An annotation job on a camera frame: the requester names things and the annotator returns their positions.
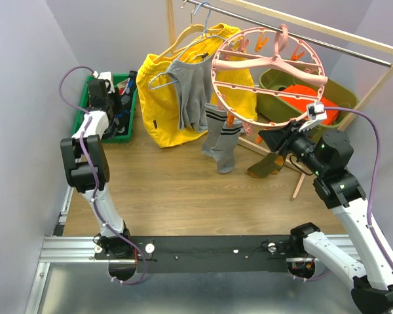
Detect wooden clothes rack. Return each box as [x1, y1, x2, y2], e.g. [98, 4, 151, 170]
[165, 0, 393, 200]

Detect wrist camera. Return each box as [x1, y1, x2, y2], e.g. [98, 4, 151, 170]
[299, 102, 327, 133]
[97, 71, 115, 94]

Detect grey tank top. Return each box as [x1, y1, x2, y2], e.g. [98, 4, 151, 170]
[166, 56, 214, 133]

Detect orange clothes peg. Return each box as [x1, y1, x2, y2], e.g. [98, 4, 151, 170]
[255, 135, 263, 144]

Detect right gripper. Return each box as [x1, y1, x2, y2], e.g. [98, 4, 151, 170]
[258, 118, 326, 175]

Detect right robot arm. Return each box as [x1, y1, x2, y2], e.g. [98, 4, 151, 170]
[258, 121, 393, 313]

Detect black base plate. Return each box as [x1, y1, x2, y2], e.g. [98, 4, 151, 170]
[131, 235, 303, 273]

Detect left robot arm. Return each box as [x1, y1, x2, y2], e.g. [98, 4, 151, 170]
[60, 76, 134, 259]

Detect purple cable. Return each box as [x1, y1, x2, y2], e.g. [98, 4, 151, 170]
[324, 106, 393, 285]
[58, 66, 148, 286]

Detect metal hanging rail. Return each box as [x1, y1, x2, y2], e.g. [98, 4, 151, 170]
[183, 1, 392, 68]

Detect yellow shorts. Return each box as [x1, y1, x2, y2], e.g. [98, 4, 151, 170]
[136, 23, 257, 148]

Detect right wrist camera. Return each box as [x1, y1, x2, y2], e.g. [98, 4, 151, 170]
[299, 102, 327, 133]

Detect olive green plastic bin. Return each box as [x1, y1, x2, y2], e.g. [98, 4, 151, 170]
[257, 69, 358, 136]

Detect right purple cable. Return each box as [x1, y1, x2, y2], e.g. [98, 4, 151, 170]
[324, 106, 393, 285]

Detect black patterned sock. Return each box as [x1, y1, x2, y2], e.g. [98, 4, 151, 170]
[103, 71, 138, 143]

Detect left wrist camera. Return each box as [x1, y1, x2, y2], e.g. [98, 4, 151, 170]
[97, 71, 115, 94]

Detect olive striped sock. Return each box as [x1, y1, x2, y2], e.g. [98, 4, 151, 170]
[247, 154, 268, 178]
[259, 153, 284, 177]

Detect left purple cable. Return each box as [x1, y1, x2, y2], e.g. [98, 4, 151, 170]
[58, 66, 148, 286]

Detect pink round clip hanger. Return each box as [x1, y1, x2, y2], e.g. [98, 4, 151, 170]
[211, 24, 328, 134]

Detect orange cloth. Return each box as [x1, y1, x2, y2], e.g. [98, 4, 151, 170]
[278, 84, 341, 127]

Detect blue wire hanger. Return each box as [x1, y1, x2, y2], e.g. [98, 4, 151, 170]
[147, 0, 230, 90]

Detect green plastic tray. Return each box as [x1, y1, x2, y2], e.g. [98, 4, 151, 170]
[71, 74, 138, 143]

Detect wooden clothes hanger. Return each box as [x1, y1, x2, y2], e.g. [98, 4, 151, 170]
[153, 1, 220, 63]

